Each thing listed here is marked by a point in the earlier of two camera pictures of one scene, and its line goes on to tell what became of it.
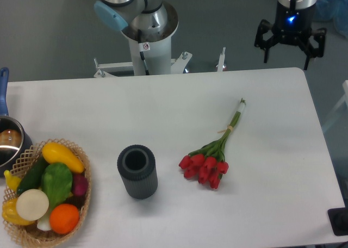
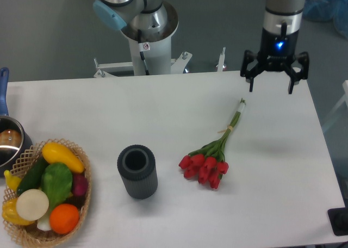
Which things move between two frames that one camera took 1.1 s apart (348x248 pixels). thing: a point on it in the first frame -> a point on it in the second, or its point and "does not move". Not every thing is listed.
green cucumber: x=31 y=178 does not move
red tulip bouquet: x=207 y=163 does not move
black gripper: x=294 y=20 -> x=278 y=49
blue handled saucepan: x=14 y=143 does not move
